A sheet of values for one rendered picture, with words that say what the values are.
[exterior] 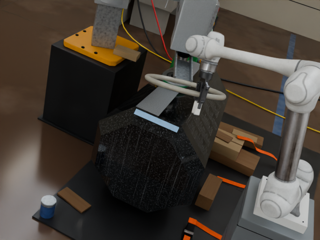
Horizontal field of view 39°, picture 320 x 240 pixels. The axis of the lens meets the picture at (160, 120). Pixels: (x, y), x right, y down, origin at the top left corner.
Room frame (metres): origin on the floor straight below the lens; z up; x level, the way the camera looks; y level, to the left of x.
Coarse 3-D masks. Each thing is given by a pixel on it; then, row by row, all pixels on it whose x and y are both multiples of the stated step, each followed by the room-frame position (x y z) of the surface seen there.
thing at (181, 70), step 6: (174, 60) 2.84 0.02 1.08; (180, 60) 2.89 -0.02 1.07; (192, 60) 2.85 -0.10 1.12; (174, 66) 2.71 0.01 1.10; (180, 66) 2.80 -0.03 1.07; (186, 66) 2.82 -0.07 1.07; (192, 66) 2.76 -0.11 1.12; (174, 72) 2.59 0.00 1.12; (180, 72) 2.70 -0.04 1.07; (186, 72) 2.73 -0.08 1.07; (192, 72) 2.66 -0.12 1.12; (180, 78) 2.62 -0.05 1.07; (186, 78) 2.64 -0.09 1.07; (192, 78) 2.58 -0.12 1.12; (180, 84) 2.54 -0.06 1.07
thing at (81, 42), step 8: (80, 32) 3.50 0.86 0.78; (88, 32) 3.55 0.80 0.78; (64, 40) 3.28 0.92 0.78; (72, 40) 3.31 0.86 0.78; (80, 40) 3.35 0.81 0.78; (88, 40) 3.39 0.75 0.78; (120, 40) 3.57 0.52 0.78; (128, 40) 3.62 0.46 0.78; (72, 48) 3.23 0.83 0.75; (80, 48) 3.22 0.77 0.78; (88, 48) 3.26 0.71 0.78; (96, 48) 3.30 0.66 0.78; (104, 48) 3.34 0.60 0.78; (136, 48) 3.52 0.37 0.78; (88, 56) 3.20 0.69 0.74; (96, 56) 3.17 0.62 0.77; (104, 56) 3.20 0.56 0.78; (112, 56) 3.24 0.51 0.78; (112, 64) 3.15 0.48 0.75
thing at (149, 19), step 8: (136, 0) 5.91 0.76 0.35; (144, 0) 5.76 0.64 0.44; (152, 0) 5.74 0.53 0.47; (160, 0) 5.73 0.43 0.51; (136, 8) 5.91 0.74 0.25; (144, 8) 5.89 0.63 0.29; (152, 8) 5.87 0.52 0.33; (160, 8) 5.72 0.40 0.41; (168, 8) 5.71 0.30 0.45; (176, 8) 6.79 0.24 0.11; (136, 16) 5.90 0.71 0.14; (144, 16) 5.88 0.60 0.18; (152, 16) 5.87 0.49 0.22; (160, 16) 5.85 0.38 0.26; (168, 16) 5.88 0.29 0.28; (136, 24) 5.90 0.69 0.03; (144, 24) 5.88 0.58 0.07; (152, 24) 5.86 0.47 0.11; (160, 24) 5.85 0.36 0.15
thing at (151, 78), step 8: (152, 80) 2.20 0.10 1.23; (168, 80) 2.52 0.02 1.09; (176, 80) 2.53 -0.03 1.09; (184, 80) 2.55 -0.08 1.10; (168, 88) 2.13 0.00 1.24; (176, 88) 2.12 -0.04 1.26; (184, 88) 2.13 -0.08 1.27; (208, 96) 2.15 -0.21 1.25; (216, 96) 2.19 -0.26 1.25; (224, 96) 2.27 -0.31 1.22
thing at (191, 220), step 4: (188, 220) 2.44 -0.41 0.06; (192, 220) 2.45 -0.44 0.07; (196, 220) 2.45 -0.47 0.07; (188, 224) 2.41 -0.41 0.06; (192, 224) 2.42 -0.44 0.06; (188, 228) 2.38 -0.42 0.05; (192, 228) 2.39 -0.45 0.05; (184, 232) 2.35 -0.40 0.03; (188, 232) 2.34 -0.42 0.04; (192, 232) 2.35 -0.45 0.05; (184, 236) 2.31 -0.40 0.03; (188, 236) 2.32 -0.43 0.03
